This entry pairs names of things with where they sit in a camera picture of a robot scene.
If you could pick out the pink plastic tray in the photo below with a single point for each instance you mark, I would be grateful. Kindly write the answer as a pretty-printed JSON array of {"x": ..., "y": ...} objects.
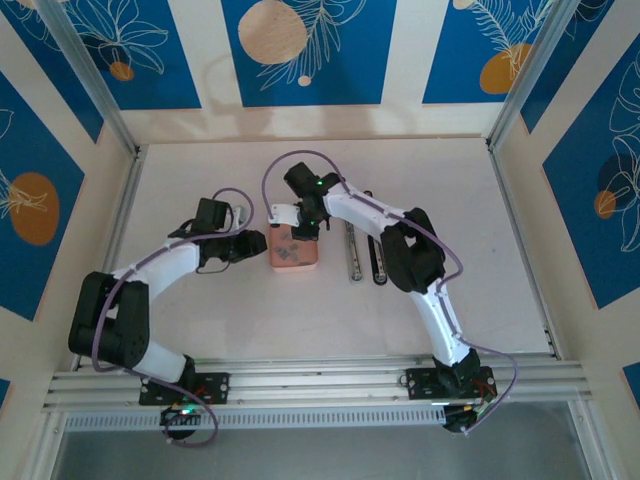
[{"x": 311, "y": 252}]

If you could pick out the silver metal stapler magazine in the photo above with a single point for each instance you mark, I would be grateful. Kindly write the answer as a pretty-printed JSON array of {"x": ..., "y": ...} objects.
[{"x": 354, "y": 260}]

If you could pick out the black stapler body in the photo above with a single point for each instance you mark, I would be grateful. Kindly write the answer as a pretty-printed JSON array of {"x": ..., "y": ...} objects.
[{"x": 379, "y": 270}]

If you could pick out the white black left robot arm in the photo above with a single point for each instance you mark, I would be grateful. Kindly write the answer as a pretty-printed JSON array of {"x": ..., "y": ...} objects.
[{"x": 165, "y": 262}]

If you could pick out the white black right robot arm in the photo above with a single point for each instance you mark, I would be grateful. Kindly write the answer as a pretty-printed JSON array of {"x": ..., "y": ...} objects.
[{"x": 360, "y": 210}]

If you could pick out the aluminium side rail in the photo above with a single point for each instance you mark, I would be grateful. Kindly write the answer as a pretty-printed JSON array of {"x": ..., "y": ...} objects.
[
  {"x": 511, "y": 210},
  {"x": 124, "y": 210}
]

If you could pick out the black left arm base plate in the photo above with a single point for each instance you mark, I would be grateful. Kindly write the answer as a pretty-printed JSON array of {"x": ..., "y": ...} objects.
[{"x": 220, "y": 387}]

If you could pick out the aluminium corner post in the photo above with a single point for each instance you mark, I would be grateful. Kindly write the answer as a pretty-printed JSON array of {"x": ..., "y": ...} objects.
[
  {"x": 92, "y": 75},
  {"x": 523, "y": 75}
]

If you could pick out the aluminium frame rail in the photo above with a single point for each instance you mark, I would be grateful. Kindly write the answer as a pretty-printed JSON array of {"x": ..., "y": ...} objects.
[{"x": 310, "y": 380}]

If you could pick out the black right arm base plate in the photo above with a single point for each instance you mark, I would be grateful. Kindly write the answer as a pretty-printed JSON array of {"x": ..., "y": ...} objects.
[{"x": 420, "y": 385}]

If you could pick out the aluminium frame leg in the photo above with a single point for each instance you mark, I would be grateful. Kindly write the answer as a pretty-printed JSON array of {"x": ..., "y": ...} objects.
[
  {"x": 590, "y": 445},
  {"x": 47, "y": 450}
]

